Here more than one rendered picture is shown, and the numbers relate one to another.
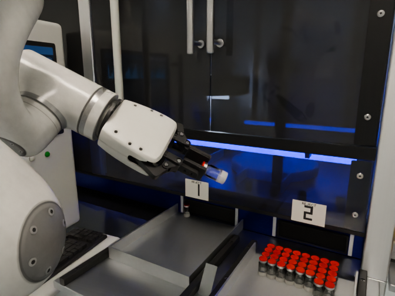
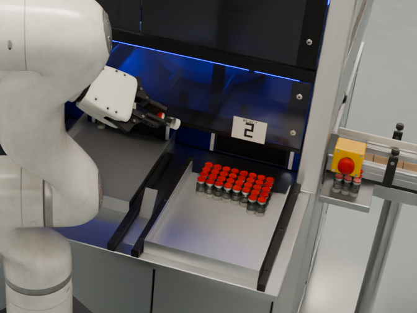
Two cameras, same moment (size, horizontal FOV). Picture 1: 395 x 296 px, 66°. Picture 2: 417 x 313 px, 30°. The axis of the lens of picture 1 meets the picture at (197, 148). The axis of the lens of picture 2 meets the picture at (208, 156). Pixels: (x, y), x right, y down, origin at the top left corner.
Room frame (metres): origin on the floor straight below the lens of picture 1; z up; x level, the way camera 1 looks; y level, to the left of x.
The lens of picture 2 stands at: (-0.81, 0.28, 2.00)
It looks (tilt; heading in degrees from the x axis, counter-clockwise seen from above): 33 degrees down; 343
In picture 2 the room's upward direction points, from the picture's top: 6 degrees clockwise
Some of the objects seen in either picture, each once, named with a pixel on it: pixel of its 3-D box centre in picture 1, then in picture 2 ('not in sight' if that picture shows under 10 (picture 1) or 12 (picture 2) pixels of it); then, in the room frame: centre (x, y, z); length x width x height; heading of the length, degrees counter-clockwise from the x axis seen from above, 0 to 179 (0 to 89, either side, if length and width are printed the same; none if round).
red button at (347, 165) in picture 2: not in sight; (346, 165); (0.60, -0.50, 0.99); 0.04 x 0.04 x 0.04; 60
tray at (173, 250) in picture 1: (181, 236); (105, 158); (0.83, 0.05, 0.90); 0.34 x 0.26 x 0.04; 150
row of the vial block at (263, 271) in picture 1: (294, 276); (231, 194); (0.64, -0.23, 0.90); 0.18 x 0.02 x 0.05; 60
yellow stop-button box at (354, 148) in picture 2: not in sight; (349, 156); (0.64, -0.52, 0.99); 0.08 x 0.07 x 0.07; 150
